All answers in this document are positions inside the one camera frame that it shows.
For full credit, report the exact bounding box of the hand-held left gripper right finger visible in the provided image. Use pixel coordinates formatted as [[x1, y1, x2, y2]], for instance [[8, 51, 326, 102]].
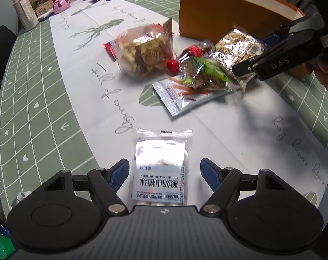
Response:
[[200, 158, 286, 216]]

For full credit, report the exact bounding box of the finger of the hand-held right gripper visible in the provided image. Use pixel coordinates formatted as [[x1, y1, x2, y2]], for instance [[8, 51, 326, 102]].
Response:
[[231, 29, 325, 82], [262, 13, 326, 44]]

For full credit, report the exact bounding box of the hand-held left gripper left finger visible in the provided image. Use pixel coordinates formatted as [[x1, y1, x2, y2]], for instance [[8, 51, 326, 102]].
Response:
[[44, 158, 130, 216]]

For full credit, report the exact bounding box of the white snack packet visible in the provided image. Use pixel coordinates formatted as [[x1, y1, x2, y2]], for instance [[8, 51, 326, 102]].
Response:
[[131, 127, 193, 207]]

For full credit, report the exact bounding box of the clear nut bag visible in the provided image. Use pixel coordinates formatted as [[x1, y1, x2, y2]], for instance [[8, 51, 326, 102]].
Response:
[[210, 28, 270, 93]]

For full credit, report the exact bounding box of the orange cardboard box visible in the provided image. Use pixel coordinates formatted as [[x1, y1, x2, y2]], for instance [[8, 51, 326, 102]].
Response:
[[178, 0, 307, 46]]

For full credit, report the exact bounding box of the clear dried fruit bag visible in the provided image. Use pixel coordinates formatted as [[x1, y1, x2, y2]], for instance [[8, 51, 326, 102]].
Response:
[[113, 18, 176, 80]]

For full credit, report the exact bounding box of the white printed table runner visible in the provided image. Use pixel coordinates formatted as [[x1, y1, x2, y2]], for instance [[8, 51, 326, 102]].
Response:
[[49, 0, 328, 215]]

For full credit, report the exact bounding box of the clear packet with green print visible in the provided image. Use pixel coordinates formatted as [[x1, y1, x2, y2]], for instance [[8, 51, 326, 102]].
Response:
[[179, 56, 233, 90]]

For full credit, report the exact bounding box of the silver packet with red print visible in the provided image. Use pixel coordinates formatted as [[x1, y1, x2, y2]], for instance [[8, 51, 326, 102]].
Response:
[[152, 76, 236, 117]]

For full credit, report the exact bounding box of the dark red candy packet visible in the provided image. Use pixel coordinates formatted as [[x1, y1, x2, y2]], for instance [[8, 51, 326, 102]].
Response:
[[181, 41, 213, 58]]

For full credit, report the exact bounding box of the green checkered tablecloth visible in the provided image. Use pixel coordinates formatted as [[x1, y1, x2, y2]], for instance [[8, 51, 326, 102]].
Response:
[[0, 0, 328, 223]]

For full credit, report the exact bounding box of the small red candy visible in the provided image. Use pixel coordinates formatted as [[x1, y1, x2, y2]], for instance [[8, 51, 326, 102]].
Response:
[[166, 59, 180, 74]]

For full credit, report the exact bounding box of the red snack packet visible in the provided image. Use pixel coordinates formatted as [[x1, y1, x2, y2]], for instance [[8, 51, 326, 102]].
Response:
[[103, 41, 119, 60]]

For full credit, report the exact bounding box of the black chair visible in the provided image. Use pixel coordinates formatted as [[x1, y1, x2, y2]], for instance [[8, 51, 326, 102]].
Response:
[[0, 25, 17, 93]]

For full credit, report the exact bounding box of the pink round toy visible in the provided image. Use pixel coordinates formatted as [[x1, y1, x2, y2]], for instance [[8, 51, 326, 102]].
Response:
[[53, 0, 71, 14]]

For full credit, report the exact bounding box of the beige perforated box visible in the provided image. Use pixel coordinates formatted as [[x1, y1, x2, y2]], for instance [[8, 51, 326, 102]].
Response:
[[35, 1, 55, 18]]

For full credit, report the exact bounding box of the large white bottle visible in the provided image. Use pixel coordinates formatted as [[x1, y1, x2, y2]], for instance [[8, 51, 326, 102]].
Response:
[[18, 0, 40, 32]]

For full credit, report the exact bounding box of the small white bottle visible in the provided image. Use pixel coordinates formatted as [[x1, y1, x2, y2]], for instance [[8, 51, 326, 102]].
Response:
[[11, 0, 26, 17]]

